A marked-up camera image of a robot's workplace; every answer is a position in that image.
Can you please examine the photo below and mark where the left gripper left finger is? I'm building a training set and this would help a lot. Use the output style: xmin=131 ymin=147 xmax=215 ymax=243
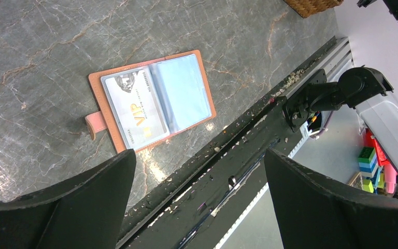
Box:
xmin=0 ymin=149 xmax=136 ymax=248

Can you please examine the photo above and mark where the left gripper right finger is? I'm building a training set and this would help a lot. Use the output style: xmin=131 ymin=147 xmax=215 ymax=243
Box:
xmin=264 ymin=149 xmax=398 ymax=248

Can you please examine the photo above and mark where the brown leather card holder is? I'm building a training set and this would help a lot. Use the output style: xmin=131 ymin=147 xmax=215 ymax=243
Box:
xmin=85 ymin=50 xmax=217 ymax=153

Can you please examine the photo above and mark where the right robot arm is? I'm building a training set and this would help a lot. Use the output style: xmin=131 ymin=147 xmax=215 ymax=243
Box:
xmin=283 ymin=1 xmax=398 ymax=173

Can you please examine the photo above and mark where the colourful toy block pile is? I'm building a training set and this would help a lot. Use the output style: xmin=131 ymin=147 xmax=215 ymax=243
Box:
xmin=348 ymin=128 xmax=397 ymax=196

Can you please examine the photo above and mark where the brown wicker divided basket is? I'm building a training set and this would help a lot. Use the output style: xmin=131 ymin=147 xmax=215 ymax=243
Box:
xmin=284 ymin=0 xmax=343 ymax=18

